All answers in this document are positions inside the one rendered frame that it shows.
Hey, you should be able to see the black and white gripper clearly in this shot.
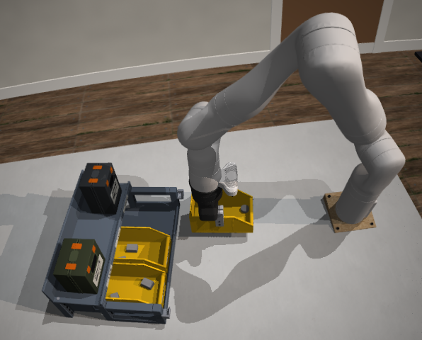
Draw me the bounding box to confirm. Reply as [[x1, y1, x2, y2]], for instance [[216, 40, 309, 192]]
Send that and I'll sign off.
[[188, 162, 238, 227]]

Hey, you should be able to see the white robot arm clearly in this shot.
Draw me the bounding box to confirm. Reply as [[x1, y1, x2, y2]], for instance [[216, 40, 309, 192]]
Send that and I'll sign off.
[[177, 13, 406, 224]]

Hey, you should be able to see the blue-grey shelf rack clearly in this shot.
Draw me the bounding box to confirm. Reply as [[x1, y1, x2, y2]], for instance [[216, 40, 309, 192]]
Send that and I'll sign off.
[[42, 170, 184, 324]]

